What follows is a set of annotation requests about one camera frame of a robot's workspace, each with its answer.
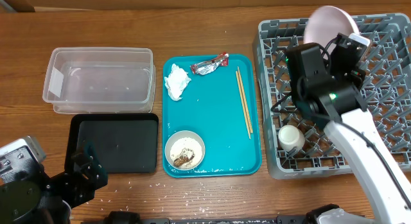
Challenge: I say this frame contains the white round plate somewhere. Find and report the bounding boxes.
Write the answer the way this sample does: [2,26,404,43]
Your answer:
[303,6,360,47]

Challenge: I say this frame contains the beige cup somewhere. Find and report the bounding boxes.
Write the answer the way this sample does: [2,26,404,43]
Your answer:
[278,125,305,151]

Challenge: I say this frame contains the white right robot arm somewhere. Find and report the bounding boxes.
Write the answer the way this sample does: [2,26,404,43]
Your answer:
[285,33,410,223]

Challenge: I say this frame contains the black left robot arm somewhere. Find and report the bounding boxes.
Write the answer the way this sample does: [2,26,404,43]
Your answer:
[1,136,108,223]

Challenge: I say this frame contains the grey dishwasher rack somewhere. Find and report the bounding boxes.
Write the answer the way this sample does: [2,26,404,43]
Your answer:
[253,13,410,179]

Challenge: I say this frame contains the black tray bin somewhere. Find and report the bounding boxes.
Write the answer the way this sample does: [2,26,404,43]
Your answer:
[65,113,159,173]

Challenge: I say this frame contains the wooden chopstick right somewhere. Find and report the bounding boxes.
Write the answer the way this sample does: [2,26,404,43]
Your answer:
[237,66,254,136]

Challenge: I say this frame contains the wooden chopstick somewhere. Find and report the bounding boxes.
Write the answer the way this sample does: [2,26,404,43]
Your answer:
[237,66,254,136]
[236,71,251,139]

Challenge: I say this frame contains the wooden chopstick left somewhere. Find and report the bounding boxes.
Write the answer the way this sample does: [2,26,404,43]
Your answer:
[236,71,251,139]

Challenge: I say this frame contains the clear plastic bin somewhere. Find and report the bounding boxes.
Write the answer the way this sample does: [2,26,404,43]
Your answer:
[42,47,155,114]

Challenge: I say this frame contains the grey bowl with food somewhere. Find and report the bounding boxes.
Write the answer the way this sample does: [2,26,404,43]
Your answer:
[164,130,206,171]

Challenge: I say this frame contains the teal serving tray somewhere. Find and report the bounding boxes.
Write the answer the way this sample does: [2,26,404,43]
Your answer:
[162,54,262,178]

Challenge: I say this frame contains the red silver snack wrapper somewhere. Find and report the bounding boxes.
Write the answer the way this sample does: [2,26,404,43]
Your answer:
[190,52,229,76]

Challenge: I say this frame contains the crumpled white napkin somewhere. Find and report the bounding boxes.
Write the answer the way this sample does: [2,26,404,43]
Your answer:
[164,64,191,101]

